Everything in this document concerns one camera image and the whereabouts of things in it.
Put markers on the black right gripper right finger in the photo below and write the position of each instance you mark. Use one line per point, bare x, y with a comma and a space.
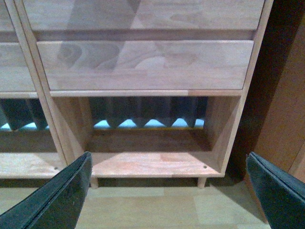
281, 195

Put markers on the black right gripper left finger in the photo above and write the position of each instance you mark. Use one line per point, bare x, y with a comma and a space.
55, 205

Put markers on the neighbouring wooden shelf unit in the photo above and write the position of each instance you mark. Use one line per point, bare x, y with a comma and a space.
28, 143

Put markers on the brown wooden side panel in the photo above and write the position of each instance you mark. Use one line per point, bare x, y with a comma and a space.
282, 138

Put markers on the dark pleated curtain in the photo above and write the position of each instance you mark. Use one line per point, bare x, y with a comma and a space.
113, 112

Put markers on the lower wooden drawer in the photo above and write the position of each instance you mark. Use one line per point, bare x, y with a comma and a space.
145, 65

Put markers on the wooden drawer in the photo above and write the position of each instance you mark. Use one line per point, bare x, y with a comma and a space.
145, 65
56, 15

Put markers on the upper wooden drawer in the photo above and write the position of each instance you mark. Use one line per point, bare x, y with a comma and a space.
56, 15

